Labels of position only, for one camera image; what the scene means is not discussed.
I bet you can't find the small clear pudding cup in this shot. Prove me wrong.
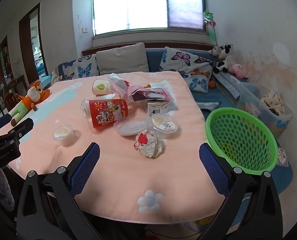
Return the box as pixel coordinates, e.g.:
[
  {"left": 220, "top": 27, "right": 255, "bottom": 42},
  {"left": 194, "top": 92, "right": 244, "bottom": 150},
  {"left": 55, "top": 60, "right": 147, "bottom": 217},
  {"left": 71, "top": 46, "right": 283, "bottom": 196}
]
[{"left": 53, "top": 124, "right": 73, "bottom": 146}]

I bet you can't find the window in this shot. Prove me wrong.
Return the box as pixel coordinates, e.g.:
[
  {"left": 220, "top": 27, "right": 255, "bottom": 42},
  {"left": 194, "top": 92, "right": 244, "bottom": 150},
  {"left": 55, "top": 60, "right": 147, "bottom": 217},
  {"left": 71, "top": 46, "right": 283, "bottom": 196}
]
[{"left": 92, "top": 0, "right": 206, "bottom": 37}]

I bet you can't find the grey plush toy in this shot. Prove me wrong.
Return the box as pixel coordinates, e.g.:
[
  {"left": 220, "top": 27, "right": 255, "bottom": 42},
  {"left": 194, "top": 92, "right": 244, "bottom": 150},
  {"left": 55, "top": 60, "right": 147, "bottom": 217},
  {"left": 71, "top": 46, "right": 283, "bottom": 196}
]
[{"left": 208, "top": 45, "right": 224, "bottom": 57}]

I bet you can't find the clear plastic storage box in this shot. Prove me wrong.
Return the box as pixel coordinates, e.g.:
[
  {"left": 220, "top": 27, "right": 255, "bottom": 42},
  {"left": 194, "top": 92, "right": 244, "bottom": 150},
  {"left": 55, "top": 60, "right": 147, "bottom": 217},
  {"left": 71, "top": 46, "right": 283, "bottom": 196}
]
[{"left": 238, "top": 84, "right": 294, "bottom": 138}]

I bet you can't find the red white paper wrapper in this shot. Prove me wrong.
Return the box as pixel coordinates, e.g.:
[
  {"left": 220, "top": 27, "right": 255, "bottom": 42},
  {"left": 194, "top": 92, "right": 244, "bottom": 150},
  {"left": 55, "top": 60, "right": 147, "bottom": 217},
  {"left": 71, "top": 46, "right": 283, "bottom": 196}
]
[{"left": 134, "top": 129, "right": 164, "bottom": 158}]

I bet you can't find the blue sofa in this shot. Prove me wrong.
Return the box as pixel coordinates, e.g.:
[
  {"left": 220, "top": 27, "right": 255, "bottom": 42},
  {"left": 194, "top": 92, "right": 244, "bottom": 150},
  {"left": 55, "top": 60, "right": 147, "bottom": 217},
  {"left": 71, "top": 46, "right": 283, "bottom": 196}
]
[{"left": 58, "top": 49, "right": 239, "bottom": 112}]

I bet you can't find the blue rug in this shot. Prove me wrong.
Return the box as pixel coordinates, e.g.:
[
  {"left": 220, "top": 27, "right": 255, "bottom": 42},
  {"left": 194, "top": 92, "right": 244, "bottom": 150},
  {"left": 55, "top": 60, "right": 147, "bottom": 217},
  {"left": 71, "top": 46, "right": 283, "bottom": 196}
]
[{"left": 270, "top": 140, "right": 294, "bottom": 200}]

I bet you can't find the black white cow plush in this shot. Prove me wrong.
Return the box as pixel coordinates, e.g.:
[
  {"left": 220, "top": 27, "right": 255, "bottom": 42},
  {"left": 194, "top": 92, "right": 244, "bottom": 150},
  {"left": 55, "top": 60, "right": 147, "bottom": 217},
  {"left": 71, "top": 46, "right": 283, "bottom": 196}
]
[{"left": 213, "top": 44, "right": 234, "bottom": 74}]

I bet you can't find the labelled clear pudding cup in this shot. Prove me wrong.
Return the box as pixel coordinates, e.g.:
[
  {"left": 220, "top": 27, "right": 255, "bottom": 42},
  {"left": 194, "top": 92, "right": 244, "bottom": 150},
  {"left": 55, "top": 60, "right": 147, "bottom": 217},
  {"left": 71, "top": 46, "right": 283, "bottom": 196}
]
[{"left": 148, "top": 114, "right": 179, "bottom": 133}]

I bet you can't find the orange plush toy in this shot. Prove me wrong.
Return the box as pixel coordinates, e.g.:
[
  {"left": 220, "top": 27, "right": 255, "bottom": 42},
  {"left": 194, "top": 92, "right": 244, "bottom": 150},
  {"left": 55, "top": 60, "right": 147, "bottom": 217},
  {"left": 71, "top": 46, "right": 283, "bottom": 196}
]
[{"left": 10, "top": 80, "right": 51, "bottom": 127}]

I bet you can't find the spotted cream cloth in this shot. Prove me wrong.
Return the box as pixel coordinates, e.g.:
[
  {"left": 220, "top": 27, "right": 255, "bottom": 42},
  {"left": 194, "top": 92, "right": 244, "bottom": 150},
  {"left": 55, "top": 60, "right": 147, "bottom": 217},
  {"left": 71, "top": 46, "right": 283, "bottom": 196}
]
[{"left": 260, "top": 92, "right": 286, "bottom": 117}]

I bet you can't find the red printed plastic cup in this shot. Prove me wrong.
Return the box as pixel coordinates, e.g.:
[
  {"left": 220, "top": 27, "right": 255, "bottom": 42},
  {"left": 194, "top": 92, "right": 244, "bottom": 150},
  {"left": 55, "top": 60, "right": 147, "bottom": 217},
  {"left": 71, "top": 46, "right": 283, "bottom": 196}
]
[{"left": 81, "top": 98, "right": 129, "bottom": 133}]

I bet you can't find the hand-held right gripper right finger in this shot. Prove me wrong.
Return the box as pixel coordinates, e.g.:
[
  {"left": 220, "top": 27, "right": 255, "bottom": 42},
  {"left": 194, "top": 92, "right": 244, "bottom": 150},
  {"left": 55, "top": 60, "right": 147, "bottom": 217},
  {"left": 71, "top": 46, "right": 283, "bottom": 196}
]
[{"left": 197, "top": 142, "right": 284, "bottom": 240}]

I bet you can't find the large butterfly print pillow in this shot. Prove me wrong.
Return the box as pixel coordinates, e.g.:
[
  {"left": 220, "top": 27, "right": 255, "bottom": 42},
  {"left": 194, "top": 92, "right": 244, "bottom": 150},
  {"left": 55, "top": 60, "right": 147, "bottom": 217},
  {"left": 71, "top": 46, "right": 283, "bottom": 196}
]
[{"left": 160, "top": 47, "right": 214, "bottom": 93}]

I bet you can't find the clear plastic bottle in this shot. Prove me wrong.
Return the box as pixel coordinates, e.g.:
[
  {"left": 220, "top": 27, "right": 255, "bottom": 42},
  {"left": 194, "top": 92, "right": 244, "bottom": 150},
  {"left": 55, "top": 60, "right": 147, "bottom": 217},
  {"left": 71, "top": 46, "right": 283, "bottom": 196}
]
[{"left": 108, "top": 73, "right": 130, "bottom": 98}]

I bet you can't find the white milk carton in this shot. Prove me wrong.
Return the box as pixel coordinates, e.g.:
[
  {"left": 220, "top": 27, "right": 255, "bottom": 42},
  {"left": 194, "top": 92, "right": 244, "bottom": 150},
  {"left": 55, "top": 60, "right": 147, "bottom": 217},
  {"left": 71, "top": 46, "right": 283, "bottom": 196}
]
[{"left": 146, "top": 100, "right": 170, "bottom": 117}]

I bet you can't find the green plastic basket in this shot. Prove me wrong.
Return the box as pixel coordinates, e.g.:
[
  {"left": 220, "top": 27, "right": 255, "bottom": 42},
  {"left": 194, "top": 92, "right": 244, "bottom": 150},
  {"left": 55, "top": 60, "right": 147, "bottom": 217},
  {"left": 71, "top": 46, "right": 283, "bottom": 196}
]
[{"left": 205, "top": 107, "right": 279, "bottom": 176}]

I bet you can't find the white paper cup green leaf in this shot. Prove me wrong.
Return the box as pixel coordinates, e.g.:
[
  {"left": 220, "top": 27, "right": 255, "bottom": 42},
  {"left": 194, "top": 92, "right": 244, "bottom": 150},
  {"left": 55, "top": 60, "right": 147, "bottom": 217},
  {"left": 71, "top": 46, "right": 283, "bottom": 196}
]
[{"left": 92, "top": 80, "right": 110, "bottom": 95}]

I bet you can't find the pink plush toy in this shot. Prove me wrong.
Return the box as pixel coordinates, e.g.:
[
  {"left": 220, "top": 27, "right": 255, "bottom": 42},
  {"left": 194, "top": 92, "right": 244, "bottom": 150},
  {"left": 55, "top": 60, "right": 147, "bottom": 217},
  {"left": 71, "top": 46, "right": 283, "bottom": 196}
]
[{"left": 229, "top": 64, "right": 249, "bottom": 80}]

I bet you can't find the pink plastic bag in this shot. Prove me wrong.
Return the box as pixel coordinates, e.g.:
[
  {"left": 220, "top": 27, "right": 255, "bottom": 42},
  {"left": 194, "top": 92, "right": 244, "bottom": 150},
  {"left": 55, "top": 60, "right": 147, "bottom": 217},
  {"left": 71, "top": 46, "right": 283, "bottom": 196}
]
[{"left": 127, "top": 85, "right": 175, "bottom": 102}]

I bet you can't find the clear plastic lid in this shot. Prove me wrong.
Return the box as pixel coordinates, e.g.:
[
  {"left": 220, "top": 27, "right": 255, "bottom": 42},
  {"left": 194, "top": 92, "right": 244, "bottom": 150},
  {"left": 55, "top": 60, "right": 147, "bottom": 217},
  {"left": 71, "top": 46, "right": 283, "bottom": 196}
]
[{"left": 113, "top": 117, "right": 149, "bottom": 136}]

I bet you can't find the wooden chair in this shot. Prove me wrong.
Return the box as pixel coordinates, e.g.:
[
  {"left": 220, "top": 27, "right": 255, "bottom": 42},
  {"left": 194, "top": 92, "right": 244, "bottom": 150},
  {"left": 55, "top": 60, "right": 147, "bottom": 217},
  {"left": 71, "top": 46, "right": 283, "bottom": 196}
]
[{"left": 3, "top": 75, "right": 28, "bottom": 111}]

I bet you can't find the grey cushion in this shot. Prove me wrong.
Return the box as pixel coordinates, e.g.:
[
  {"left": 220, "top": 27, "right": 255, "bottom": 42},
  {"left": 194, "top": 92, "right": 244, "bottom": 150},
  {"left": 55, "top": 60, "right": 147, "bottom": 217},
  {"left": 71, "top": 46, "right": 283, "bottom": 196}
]
[{"left": 96, "top": 42, "right": 149, "bottom": 75}]

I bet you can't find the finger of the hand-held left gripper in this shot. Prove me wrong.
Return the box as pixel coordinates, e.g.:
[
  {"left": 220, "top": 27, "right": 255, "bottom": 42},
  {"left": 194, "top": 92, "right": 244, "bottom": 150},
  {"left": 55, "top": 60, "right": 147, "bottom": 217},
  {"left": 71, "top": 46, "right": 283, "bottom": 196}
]
[
  {"left": 0, "top": 117, "right": 34, "bottom": 147},
  {"left": 0, "top": 113, "right": 12, "bottom": 132}
]

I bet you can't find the white paper napkin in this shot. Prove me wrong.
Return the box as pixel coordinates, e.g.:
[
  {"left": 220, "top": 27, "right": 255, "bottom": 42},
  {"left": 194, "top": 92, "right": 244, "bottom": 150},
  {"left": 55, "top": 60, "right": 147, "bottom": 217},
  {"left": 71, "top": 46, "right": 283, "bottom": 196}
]
[{"left": 148, "top": 79, "right": 175, "bottom": 100}]

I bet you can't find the brown door frame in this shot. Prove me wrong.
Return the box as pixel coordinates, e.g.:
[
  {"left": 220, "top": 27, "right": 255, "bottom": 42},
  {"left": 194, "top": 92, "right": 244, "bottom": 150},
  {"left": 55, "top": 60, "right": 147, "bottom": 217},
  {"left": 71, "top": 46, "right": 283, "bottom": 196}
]
[{"left": 19, "top": 2, "right": 47, "bottom": 85}]

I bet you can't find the small butterfly print pillow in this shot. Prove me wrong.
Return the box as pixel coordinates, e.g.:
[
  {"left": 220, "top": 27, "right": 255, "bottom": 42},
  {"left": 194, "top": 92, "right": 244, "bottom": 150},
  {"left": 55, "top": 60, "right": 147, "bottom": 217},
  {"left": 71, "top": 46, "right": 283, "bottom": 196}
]
[{"left": 62, "top": 54, "right": 100, "bottom": 80}]

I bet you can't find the blue patterned folded cloth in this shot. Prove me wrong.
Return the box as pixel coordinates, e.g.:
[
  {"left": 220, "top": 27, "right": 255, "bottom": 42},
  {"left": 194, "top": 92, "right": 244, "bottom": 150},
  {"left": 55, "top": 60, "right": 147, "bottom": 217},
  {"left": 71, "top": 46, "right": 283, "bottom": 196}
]
[{"left": 213, "top": 72, "right": 242, "bottom": 98}]

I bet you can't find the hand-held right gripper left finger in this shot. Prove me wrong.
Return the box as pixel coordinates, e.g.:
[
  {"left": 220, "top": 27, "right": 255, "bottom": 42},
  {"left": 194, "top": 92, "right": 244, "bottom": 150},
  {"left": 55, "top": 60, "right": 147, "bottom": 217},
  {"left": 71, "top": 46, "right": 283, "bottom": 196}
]
[{"left": 16, "top": 142, "right": 104, "bottom": 240}]

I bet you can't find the green pinwheel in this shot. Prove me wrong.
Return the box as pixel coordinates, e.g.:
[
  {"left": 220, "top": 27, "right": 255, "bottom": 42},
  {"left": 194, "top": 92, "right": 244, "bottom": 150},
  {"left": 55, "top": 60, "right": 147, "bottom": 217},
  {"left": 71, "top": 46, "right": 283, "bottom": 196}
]
[{"left": 203, "top": 9, "right": 217, "bottom": 46}]

